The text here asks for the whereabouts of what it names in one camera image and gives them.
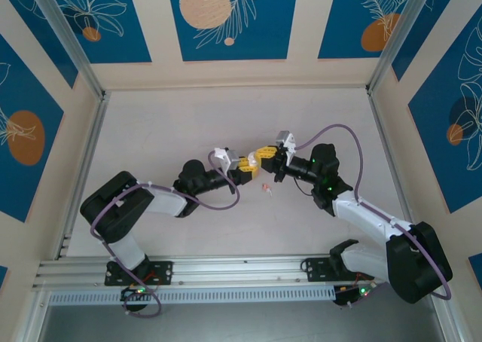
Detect grey metal panel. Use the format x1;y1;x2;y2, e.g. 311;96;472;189
22;281;464;342

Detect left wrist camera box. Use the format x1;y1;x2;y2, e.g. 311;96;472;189
213;147;241;172

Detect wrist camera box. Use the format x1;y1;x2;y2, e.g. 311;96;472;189
213;147;241;172
275;130;297;158

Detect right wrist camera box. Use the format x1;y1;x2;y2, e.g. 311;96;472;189
275;130;297;158

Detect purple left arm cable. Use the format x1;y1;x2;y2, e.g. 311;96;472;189
91;150;242;319

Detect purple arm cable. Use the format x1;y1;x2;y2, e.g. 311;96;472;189
91;150;242;319
294;123;453;309

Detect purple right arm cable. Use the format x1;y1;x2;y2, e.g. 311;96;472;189
294;123;453;309

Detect aluminium side rail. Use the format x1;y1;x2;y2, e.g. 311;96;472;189
55;91;111;261
367;87;423;252

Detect aluminium rail beam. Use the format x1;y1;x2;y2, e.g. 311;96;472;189
32;252;447;290

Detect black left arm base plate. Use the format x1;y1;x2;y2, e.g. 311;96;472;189
104;261;174;286

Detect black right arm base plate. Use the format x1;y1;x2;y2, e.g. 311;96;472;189
300;258;376;282

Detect blue floral wall poster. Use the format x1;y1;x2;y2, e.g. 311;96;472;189
0;0;79;90
391;0;482;82
0;32;65;222
37;0;153;65
408;14;482;215
166;0;300;62
318;0;419;60

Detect grey slotted cable duct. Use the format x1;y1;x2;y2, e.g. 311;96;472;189
47;286;337;306

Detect aluminium corner post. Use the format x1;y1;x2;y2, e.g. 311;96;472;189
26;0;106;101
367;0;453;94

